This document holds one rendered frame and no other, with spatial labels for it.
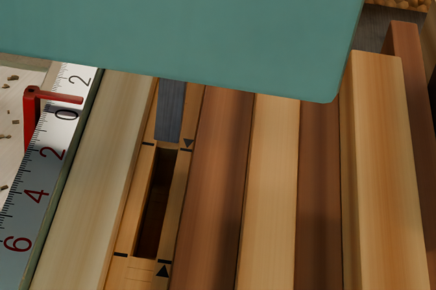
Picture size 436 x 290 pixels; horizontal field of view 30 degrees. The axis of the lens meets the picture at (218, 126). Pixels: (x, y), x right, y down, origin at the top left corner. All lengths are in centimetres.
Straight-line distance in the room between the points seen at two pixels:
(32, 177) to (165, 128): 5
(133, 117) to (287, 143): 6
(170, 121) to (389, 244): 9
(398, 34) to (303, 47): 13
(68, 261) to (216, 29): 8
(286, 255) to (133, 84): 10
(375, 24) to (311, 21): 25
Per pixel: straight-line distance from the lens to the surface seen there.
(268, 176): 28
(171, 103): 28
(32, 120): 30
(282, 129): 30
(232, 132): 30
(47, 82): 47
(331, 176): 29
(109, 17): 22
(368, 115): 29
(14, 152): 50
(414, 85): 32
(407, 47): 34
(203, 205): 27
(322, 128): 31
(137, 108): 30
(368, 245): 24
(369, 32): 46
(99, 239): 26
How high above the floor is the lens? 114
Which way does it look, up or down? 41 degrees down
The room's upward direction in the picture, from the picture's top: 9 degrees clockwise
